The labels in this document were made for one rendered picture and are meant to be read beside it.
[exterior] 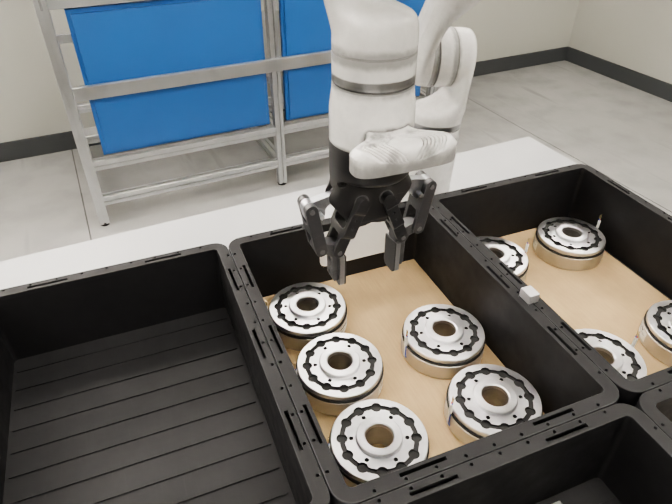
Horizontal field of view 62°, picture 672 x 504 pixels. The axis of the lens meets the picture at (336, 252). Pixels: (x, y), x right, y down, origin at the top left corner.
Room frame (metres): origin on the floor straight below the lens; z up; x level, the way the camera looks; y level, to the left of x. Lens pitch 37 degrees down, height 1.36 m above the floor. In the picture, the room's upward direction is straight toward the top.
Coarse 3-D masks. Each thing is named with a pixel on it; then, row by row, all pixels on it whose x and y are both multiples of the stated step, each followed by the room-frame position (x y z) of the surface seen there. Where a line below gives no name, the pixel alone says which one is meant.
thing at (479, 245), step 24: (576, 168) 0.80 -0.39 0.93; (456, 192) 0.73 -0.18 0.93; (480, 192) 0.73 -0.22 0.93; (624, 192) 0.73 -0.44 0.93; (504, 264) 0.55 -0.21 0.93; (552, 312) 0.46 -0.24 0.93; (576, 336) 0.43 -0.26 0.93; (600, 360) 0.39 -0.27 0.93; (624, 384) 0.36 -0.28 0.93; (648, 384) 0.36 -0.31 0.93
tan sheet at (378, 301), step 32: (352, 288) 0.62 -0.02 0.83; (384, 288) 0.62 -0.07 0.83; (416, 288) 0.62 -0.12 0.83; (352, 320) 0.55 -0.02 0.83; (384, 320) 0.55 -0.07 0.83; (288, 352) 0.49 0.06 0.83; (384, 352) 0.49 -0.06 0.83; (384, 384) 0.44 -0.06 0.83; (416, 384) 0.44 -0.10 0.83; (448, 384) 0.44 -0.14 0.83; (320, 416) 0.40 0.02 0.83; (448, 448) 0.36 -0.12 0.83
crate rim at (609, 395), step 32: (448, 224) 0.64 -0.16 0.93; (480, 256) 0.57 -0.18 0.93; (256, 288) 0.50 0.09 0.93; (512, 288) 0.50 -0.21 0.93; (544, 320) 0.45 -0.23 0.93; (576, 352) 0.40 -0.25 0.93; (288, 384) 0.36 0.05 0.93; (608, 384) 0.36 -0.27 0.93; (544, 416) 0.32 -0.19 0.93; (576, 416) 0.32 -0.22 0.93; (320, 448) 0.29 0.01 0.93; (480, 448) 0.29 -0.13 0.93; (384, 480) 0.26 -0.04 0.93; (416, 480) 0.26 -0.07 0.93
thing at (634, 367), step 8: (584, 336) 0.50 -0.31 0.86; (592, 336) 0.49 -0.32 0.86; (600, 336) 0.50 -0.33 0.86; (608, 336) 0.49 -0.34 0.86; (616, 336) 0.49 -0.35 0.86; (616, 344) 0.48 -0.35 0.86; (624, 344) 0.48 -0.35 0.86; (624, 352) 0.46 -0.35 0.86; (632, 352) 0.47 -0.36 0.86; (624, 360) 0.45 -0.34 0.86; (632, 360) 0.45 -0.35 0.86; (640, 360) 0.45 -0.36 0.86; (624, 368) 0.44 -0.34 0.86; (632, 368) 0.44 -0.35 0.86; (640, 368) 0.44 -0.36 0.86; (624, 376) 0.43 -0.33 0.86; (632, 376) 0.43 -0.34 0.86; (640, 376) 0.43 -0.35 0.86
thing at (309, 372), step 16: (320, 336) 0.49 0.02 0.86; (336, 336) 0.49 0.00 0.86; (352, 336) 0.49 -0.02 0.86; (304, 352) 0.46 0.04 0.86; (320, 352) 0.46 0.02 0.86; (368, 352) 0.47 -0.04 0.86; (304, 368) 0.44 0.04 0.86; (368, 368) 0.44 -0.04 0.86; (304, 384) 0.42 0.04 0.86; (320, 384) 0.42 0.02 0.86; (336, 384) 0.42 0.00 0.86; (352, 384) 0.42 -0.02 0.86; (368, 384) 0.42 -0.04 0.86
